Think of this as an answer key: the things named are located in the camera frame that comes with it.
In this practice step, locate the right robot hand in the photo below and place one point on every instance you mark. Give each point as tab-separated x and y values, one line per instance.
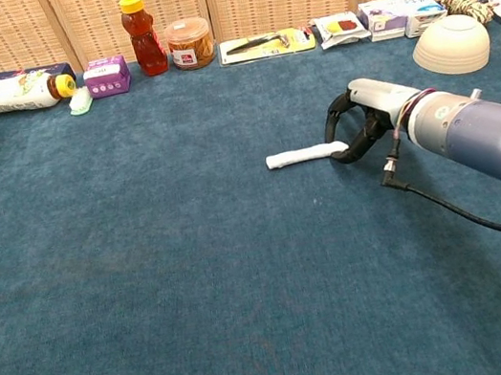
380	99

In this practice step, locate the small white bone-shaped object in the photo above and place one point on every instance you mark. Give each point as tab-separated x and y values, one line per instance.
303	155

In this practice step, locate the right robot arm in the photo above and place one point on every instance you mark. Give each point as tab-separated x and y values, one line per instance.
489	135

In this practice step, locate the small purple white carton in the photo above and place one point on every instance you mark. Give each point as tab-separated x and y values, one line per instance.
379	21

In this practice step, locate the red yellow snack packet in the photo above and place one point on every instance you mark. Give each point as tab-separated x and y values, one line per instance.
341	28

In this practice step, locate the white upturned bowl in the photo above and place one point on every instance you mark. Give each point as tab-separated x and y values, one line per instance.
451	47

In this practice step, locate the white blue milk carton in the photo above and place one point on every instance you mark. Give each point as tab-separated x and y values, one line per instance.
424	13

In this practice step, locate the razor in yellow package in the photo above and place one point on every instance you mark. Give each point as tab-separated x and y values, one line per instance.
264	46

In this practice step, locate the round brown spice jar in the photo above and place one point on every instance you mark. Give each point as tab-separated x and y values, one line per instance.
190	45

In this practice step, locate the honey bottle yellow cap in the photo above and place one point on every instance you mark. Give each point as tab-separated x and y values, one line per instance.
145	46

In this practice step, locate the purple box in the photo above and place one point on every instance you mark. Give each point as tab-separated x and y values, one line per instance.
107	79

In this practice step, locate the blue table mat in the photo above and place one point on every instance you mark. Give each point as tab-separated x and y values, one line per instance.
175	283

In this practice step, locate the light green brush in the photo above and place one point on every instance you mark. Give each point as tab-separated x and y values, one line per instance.
81	103

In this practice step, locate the white bottle yellow cap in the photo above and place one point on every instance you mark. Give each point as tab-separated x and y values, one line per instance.
6	96

